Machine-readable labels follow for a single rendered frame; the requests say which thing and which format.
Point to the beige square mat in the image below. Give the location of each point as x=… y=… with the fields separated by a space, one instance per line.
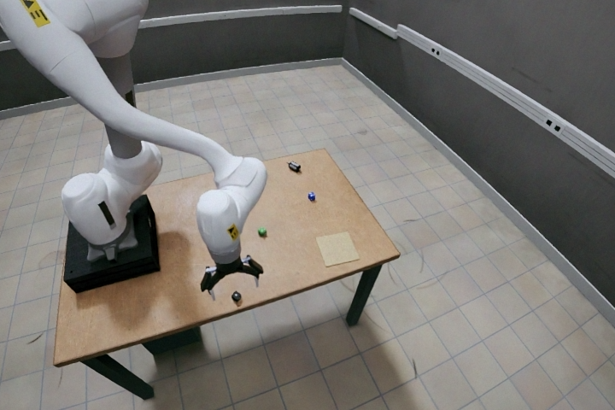
x=337 y=249

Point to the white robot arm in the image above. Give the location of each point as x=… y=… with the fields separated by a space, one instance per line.
x=54 y=36

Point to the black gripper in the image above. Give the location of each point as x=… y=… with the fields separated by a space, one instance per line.
x=253 y=269

